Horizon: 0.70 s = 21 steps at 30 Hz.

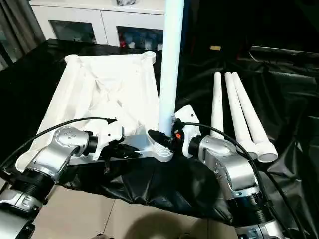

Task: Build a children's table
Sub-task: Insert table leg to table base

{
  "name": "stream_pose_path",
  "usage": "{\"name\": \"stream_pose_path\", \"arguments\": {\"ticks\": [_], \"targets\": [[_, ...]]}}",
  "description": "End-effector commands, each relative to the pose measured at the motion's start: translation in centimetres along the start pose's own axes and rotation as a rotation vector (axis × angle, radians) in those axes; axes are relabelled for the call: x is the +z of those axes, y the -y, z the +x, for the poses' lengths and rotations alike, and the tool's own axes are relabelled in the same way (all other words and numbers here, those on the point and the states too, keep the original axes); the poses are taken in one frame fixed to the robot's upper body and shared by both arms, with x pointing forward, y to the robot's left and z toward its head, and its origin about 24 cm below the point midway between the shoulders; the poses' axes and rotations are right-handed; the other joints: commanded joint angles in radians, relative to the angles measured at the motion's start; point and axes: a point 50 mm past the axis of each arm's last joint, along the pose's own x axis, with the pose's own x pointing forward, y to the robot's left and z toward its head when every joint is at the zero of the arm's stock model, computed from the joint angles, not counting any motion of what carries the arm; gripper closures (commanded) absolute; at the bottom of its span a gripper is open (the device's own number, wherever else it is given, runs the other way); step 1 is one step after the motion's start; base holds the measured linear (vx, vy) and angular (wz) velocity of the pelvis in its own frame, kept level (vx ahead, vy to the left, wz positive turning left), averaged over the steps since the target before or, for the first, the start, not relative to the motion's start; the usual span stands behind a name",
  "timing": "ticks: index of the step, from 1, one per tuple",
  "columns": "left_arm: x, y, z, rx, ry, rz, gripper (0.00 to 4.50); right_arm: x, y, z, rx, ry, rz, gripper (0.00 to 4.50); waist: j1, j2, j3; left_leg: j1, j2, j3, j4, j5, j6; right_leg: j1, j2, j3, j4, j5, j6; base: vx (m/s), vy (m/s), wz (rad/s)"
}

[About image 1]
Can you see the white upturned plastic table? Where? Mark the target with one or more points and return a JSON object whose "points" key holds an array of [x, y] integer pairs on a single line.
{"points": [[82, 99]]}

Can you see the white plastic table leg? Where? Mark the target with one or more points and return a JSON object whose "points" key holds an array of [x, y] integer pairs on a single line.
{"points": [[236, 107], [170, 62], [217, 104], [249, 107]]}

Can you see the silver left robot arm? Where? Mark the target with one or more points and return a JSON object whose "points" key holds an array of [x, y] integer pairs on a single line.
{"points": [[49, 159]]}

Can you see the black glossy mat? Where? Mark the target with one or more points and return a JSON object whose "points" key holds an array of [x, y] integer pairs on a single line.
{"points": [[174, 186]]}

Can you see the black left robot foot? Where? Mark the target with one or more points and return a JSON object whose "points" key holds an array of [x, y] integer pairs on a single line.
{"points": [[102, 236]]}

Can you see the black speaker box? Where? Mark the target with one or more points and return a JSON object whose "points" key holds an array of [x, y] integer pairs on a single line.
{"points": [[211, 22]]}

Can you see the white glass-door cabinet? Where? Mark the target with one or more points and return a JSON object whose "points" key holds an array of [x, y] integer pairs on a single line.
{"points": [[104, 27]]}

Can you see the black glossy tv stand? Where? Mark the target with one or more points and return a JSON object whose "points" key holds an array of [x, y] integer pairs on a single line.
{"points": [[286, 52]]}

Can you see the grey curtain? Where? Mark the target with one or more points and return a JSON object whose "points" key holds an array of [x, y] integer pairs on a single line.
{"points": [[22, 25]]}

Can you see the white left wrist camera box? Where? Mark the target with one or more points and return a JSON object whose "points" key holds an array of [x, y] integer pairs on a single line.
{"points": [[107, 132]]}

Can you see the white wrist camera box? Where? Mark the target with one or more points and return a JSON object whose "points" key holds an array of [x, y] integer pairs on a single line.
{"points": [[189, 117], [107, 132]]}

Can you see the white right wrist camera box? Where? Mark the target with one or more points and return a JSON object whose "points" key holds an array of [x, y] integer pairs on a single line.
{"points": [[189, 117]]}

